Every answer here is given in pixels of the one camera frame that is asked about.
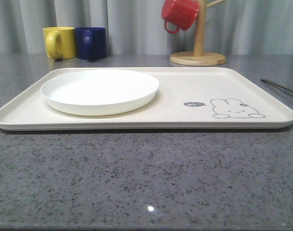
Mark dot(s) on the white round plate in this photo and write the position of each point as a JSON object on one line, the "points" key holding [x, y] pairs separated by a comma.
{"points": [[100, 92]]}

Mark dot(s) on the yellow mug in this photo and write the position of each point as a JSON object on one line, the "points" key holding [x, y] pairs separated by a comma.
{"points": [[59, 42]]}

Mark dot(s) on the wooden mug tree stand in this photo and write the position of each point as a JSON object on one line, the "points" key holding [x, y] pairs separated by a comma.
{"points": [[198, 57]]}

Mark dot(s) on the red mug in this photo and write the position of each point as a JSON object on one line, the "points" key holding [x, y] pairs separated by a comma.
{"points": [[179, 14]]}

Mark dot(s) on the dark blue mug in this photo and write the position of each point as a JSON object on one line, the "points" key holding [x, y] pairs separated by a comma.
{"points": [[91, 43]]}

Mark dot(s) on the silver metal chopstick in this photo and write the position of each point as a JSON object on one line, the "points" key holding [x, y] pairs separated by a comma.
{"points": [[278, 91], [277, 85]]}

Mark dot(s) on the beige rabbit serving tray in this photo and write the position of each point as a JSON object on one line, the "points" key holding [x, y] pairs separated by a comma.
{"points": [[188, 97]]}

